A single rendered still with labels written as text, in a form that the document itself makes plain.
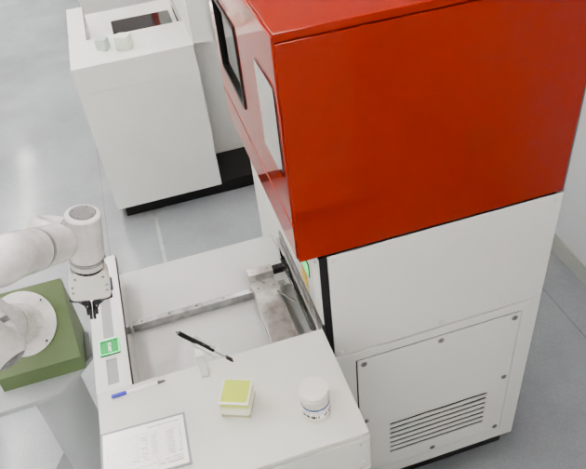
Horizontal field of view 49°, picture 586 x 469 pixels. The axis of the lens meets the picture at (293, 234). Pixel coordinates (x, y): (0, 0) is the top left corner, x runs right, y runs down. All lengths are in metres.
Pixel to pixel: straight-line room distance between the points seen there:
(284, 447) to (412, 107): 0.83
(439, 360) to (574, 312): 1.27
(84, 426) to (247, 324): 0.66
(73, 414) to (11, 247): 1.08
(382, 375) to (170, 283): 0.77
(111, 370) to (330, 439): 0.63
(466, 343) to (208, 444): 0.90
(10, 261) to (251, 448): 0.71
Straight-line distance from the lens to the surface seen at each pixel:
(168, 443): 1.66
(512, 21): 1.51
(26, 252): 1.28
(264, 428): 1.63
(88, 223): 1.57
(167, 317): 2.09
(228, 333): 2.03
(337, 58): 1.35
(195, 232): 3.73
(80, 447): 2.39
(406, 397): 2.21
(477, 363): 2.24
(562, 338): 3.15
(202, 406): 1.70
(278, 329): 1.93
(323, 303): 1.73
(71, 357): 2.04
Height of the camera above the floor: 2.32
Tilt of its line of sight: 40 degrees down
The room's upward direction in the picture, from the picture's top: 7 degrees counter-clockwise
